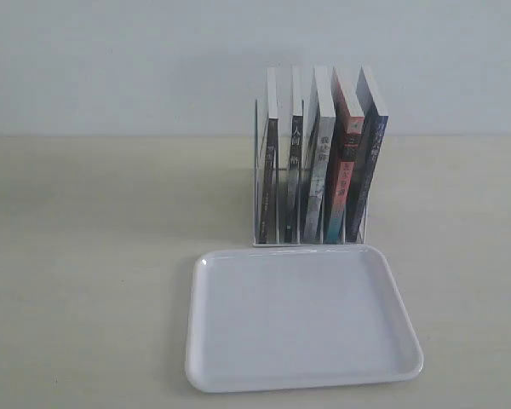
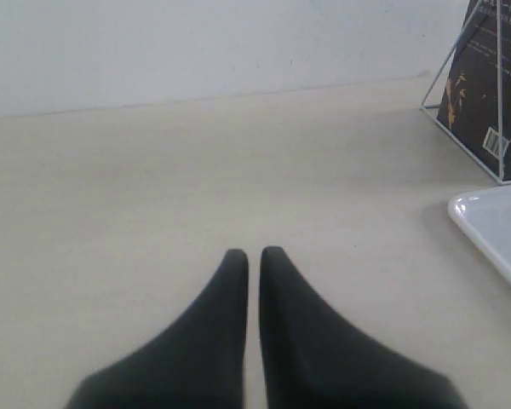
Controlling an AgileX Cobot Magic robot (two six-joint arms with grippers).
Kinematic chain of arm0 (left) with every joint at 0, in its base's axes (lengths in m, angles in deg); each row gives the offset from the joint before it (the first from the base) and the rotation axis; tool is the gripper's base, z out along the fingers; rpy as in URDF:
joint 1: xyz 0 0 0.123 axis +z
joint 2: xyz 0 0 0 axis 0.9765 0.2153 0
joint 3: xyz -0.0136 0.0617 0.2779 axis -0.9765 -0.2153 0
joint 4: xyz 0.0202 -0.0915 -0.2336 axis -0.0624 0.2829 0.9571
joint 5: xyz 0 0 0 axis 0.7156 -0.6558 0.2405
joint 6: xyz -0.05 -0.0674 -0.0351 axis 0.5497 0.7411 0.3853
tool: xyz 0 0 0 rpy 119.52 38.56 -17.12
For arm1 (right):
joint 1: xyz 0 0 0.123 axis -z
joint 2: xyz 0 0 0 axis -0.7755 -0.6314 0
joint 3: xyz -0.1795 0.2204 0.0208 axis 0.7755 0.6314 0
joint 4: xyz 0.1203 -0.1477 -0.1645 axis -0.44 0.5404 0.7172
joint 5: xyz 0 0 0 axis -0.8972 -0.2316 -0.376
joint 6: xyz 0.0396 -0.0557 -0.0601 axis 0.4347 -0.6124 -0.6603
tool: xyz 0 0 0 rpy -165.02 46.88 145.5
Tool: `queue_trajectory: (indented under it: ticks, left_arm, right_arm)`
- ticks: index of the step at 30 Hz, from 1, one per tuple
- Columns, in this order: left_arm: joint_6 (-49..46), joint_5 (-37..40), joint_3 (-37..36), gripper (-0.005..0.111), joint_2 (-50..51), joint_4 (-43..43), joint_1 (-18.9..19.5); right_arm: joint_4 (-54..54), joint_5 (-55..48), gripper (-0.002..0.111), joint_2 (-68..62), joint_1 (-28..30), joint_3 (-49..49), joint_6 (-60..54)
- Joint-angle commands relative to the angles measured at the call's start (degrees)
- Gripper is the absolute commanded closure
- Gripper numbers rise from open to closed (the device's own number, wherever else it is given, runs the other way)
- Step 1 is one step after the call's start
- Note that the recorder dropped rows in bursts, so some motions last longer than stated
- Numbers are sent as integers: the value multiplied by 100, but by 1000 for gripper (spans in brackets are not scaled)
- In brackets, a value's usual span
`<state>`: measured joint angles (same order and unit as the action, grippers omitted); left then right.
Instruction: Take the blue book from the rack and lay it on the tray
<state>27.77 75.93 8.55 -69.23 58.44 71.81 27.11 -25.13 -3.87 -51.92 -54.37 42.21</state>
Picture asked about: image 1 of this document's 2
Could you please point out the grey white spine book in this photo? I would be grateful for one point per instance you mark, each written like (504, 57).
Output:
(320, 128)

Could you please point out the red orange spine book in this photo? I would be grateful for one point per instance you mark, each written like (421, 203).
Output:
(344, 148)

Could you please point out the blue moon cover book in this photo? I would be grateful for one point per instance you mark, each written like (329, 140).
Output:
(374, 127)

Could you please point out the dark thin book leftmost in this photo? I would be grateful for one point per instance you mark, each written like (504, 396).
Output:
(267, 159)

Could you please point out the black spine book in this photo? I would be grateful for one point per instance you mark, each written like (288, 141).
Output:
(294, 159)

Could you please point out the white plastic tray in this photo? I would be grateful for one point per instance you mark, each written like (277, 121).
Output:
(297, 317)

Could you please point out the white wire book rack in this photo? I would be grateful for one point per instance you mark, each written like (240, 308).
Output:
(276, 236)

